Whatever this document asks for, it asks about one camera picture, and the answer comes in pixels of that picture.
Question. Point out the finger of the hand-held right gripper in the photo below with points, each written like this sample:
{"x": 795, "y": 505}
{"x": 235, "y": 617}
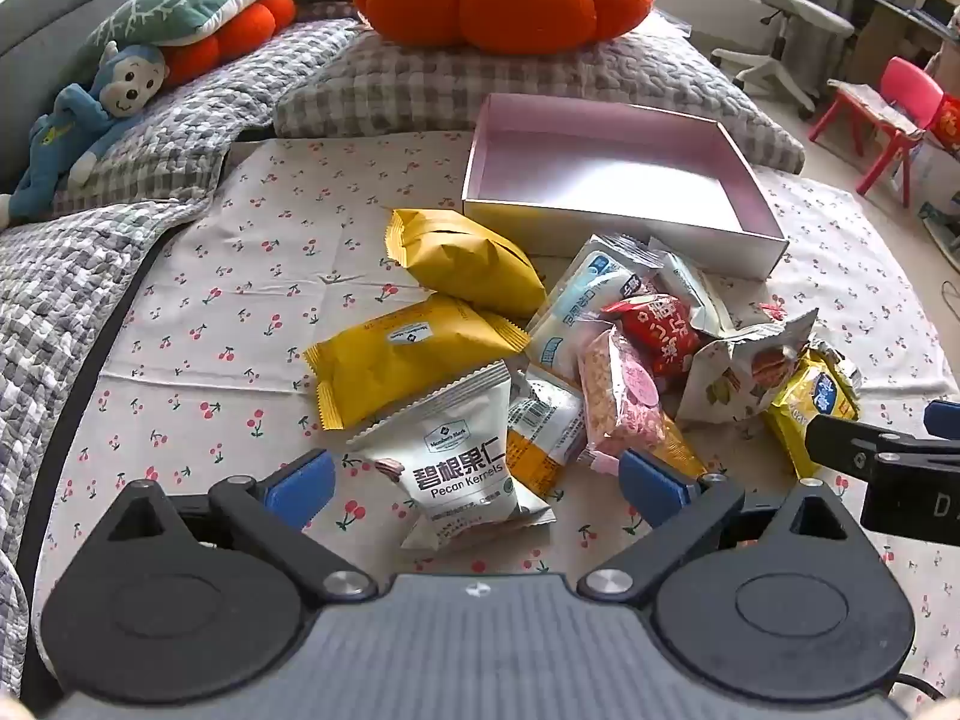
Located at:
{"x": 945, "y": 418}
{"x": 855, "y": 450}

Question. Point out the yellow packet with white label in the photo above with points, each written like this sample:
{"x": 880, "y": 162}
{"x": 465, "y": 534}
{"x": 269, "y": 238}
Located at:
{"x": 405, "y": 360}

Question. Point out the pink rice cracker packet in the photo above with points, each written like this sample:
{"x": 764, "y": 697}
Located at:
{"x": 619, "y": 390}

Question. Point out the white office chair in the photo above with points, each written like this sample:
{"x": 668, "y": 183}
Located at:
{"x": 795, "y": 0}

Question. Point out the yellow cracker packet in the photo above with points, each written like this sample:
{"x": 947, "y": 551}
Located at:
{"x": 795, "y": 405}

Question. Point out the grey checked blanket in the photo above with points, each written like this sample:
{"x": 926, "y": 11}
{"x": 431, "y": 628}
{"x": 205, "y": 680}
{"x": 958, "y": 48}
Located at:
{"x": 60, "y": 292}

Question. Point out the newspaper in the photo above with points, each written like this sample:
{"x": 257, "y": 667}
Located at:
{"x": 870, "y": 101}

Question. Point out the small orange pumpkin cushion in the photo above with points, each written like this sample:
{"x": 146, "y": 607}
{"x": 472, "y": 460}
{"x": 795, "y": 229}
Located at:
{"x": 240, "y": 30}

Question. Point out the small red gift bag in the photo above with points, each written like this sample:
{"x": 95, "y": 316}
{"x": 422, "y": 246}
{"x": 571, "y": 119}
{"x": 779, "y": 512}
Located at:
{"x": 946, "y": 120}

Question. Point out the clear blue label rice packet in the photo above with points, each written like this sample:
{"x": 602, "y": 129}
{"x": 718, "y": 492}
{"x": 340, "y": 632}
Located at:
{"x": 577, "y": 300}

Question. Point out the white pecan snack packet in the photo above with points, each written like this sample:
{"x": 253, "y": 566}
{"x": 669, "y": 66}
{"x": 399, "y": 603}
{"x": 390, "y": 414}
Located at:
{"x": 450, "y": 465}

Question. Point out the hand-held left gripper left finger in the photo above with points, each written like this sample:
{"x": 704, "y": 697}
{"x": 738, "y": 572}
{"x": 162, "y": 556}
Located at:
{"x": 300, "y": 484}

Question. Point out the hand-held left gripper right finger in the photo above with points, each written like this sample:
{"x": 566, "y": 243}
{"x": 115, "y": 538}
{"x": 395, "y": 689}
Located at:
{"x": 652, "y": 487}

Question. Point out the blue monkey plush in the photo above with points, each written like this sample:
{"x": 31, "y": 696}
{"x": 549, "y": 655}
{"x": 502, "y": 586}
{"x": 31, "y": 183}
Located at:
{"x": 75, "y": 120}

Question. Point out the plain yellow snack packet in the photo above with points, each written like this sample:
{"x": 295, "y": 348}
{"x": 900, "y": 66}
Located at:
{"x": 465, "y": 262}

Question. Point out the gold snack packet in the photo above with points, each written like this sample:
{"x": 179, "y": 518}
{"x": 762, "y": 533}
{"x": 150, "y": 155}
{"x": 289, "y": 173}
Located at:
{"x": 679, "y": 446}

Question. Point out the pink cardboard box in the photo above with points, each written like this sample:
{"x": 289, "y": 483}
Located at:
{"x": 600, "y": 187}

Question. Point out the wooden desk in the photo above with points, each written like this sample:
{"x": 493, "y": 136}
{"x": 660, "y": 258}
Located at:
{"x": 926, "y": 22}

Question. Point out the grey checked pillow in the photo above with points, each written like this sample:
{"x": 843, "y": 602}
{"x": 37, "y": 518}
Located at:
{"x": 420, "y": 90}

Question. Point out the white nut print snack packet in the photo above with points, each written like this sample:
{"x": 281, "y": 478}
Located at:
{"x": 727, "y": 382}

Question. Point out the clear plastic sheet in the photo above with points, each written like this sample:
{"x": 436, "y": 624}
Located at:
{"x": 671, "y": 22}

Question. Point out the white orange snack packet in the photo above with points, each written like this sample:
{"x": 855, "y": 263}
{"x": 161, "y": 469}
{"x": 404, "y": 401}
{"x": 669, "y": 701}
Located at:
{"x": 540, "y": 420}

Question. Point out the red snack packet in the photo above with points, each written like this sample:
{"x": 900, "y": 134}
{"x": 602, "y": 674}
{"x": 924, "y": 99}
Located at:
{"x": 660, "y": 330}

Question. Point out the white blue snack packet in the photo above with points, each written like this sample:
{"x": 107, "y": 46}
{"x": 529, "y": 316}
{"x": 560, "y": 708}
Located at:
{"x": 690, "y": 277}

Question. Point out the cherry print cloth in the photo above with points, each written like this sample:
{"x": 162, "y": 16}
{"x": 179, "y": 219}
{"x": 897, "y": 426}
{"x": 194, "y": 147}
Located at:
{"x": 225, "y": 315}

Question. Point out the pink child chair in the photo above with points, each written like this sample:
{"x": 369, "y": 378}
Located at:
{"x": 911, "y": 82}

